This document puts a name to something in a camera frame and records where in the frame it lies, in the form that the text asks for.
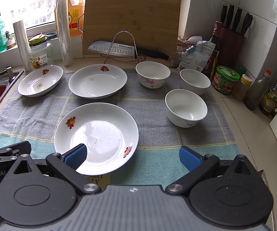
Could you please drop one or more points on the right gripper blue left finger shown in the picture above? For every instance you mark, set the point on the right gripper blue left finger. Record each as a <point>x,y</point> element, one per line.
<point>64,166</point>

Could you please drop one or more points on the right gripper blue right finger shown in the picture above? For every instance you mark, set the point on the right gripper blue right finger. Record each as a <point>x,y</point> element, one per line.
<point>200,167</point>

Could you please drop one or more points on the large white fruit-print plate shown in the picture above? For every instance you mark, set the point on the large white fruit-print plate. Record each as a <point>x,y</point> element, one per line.
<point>109,132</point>

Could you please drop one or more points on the plain white bowl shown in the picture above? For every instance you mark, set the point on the plain white bowl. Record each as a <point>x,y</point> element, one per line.
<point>194,81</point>

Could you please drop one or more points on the white bowl pink flowers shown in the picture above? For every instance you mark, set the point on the white bowl pink flowers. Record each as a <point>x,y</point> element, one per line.
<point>152,75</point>

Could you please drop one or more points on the santoku kitchen knife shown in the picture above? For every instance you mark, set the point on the santoku kitchen knife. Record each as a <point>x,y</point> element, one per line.
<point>150,53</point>

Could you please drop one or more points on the grey teal checked cloth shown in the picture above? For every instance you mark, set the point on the grey teal checked cloth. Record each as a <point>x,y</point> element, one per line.
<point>156,160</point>

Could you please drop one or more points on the yellow lid spice jar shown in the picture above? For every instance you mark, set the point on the yellow lid spice jar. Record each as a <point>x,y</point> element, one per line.
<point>241,88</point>

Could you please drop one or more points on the red cap clear bottle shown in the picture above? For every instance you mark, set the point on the red cap clear bottle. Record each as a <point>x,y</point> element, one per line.
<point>257,91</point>

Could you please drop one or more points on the middle white fruit-print plate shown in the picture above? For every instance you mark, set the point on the middle white fruit-print plate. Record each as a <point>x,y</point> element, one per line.
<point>97,81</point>

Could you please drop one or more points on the left oval white plate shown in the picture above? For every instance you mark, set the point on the left oval white plate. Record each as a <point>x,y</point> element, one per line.
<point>40,81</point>

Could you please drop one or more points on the green lid sauce jar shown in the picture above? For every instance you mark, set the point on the green lid sauce jar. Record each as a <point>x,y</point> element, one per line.
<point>225,79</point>

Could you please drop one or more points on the dark soy sauce bottle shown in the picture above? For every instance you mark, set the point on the dark soy sauce bottle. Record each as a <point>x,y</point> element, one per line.
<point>211,63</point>

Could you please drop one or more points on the oil bottle yellow label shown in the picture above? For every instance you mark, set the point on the oil bottle yellow label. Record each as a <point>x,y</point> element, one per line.
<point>269,101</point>

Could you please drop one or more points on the crumpled white food bag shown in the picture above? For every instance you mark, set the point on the crumpled white food bag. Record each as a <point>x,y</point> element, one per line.
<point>197,54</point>

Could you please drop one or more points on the glass jar with lid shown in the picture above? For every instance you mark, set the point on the glass jar with lid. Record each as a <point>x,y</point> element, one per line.
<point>40,51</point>

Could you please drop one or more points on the small potted plant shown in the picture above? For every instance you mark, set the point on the small potted plant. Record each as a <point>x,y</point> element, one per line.
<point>10,40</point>

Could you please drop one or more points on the dark knife block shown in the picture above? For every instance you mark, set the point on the dark knife block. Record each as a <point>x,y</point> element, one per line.
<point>231,41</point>

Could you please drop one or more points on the bamboo cutting board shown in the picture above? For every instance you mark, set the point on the bamboo cutting board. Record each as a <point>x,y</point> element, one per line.
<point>150,24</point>

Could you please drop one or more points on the tall plastic wrap roll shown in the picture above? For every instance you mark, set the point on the tall plastic wrap roll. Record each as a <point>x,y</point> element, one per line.
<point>62,22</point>

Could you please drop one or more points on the orange juice jug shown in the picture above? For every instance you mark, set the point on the orange juice jug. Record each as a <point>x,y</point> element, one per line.
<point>76,17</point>

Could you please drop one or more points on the metal wire rack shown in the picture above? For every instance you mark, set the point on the metal wire rack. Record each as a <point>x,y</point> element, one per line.
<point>116,49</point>

